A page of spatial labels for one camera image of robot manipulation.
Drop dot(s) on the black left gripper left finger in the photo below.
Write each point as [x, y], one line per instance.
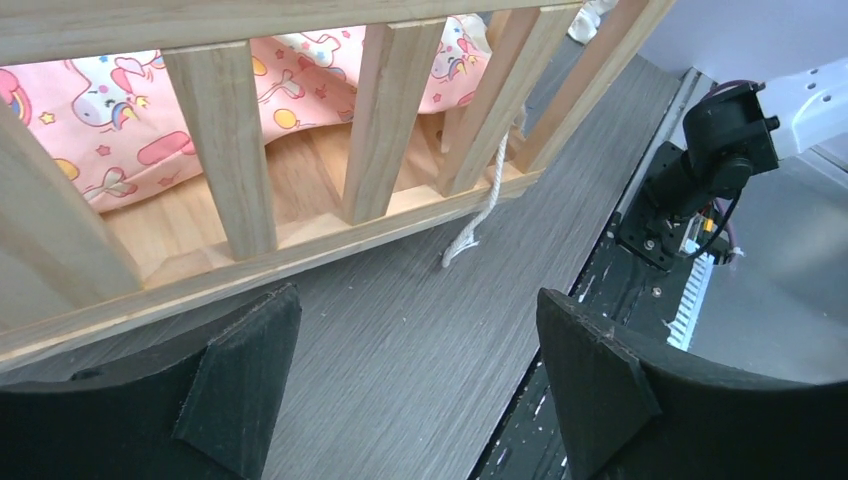
[202, 405]

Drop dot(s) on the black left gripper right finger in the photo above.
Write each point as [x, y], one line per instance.
[722, 422]

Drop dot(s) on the wooden slatted pet bed frame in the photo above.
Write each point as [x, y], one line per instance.
[434, 137]

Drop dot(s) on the pink unicorn print cushion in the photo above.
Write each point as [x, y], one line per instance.
[113, 125]

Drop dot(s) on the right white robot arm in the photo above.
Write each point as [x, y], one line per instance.
[737, 131]

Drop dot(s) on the white strawberry print pillow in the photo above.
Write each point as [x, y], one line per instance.
[585, 25]

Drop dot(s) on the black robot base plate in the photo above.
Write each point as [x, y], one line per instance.
[586, 397]

